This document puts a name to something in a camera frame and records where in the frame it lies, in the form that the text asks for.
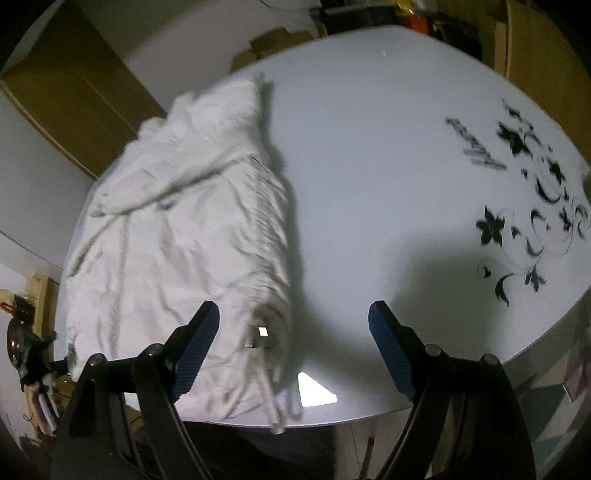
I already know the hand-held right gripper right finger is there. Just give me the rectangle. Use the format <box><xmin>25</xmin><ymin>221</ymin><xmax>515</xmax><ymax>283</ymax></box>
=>
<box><xmin>368</xmin><ymin>300</ymin><xmax>539</xmax><ymax>480</ymax></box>

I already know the black delivery box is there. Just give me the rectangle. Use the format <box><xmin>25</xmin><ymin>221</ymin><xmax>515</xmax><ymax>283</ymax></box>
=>
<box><xmin>321</xmin><ymin>2</ymin><xmax>402</xmax><ymax>35</ymax></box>

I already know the dark red pot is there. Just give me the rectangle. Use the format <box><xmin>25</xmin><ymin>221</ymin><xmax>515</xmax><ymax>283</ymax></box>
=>
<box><xmin>6</xmin><ymin>320</ymin><xmax>28</xmax><ymax>372</ymax></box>

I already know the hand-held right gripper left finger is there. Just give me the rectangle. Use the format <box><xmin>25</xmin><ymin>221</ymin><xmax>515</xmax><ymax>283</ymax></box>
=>
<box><xmin>48</xmin><ymin>301</ymin><xmax>221</xmax><ymax>480</ymax></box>

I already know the light wooden cabinet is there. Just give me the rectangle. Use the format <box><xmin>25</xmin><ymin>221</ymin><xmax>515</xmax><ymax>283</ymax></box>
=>
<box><xmin>480</xmin><ymin>0</ymin><xmax>588</xmax><ymax>155</ymax></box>

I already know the patterned floor mat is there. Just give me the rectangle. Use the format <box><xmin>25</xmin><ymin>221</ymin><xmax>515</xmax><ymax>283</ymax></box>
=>
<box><xmin>508</xmin><ymin>318</ymin><xmax>591</xmax><ymax>464</ymax></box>

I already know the black bag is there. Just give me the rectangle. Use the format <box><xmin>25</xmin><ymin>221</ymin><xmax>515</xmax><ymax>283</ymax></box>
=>
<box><xmin>431</xmin><ymin>14</ymin><xmax>483</xmax><ymax>61</ymax></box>

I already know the brown wooden wardrobe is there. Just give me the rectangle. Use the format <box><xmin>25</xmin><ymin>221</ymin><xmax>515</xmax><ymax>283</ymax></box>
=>
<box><xmin>0</xmin><ymin>2</ymin><xmax>167</xmax><ymax>180</ymax></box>

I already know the white puffer jacket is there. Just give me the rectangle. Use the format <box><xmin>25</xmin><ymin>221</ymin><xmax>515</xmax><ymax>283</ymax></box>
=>
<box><xmin>62</xmin><ymin>71</ymin><xmax>305</xmax><ymax>435</ymax></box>

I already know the black device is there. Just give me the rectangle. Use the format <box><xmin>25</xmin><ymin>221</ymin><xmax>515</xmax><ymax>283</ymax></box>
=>
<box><xmin>18</xmin><ymin>330</ymin><xmax>80</xmax><ymax>386</ymax></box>

